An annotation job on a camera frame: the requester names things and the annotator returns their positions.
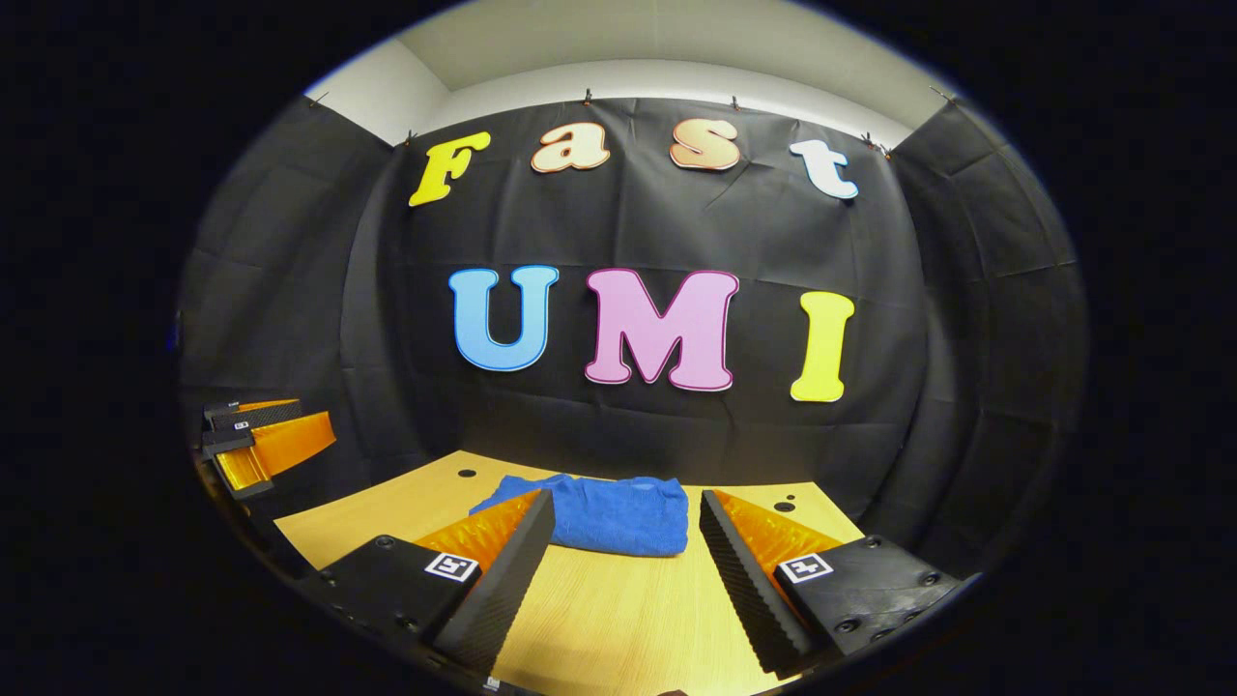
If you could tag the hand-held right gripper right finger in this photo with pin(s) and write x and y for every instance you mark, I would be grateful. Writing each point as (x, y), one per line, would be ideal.
(744, 590)

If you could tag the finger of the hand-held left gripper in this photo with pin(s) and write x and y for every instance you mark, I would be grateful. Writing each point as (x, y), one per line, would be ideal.
(227, 442)
(261, 416)

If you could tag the black backdrop cloth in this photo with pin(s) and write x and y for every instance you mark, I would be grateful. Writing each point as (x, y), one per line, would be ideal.
(676, 222)

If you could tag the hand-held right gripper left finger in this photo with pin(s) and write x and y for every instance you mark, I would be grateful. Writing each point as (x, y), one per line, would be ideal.
(507, 580)

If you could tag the row of small backdrop clips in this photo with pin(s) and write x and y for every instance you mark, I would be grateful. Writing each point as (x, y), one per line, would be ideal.
(587, 97)

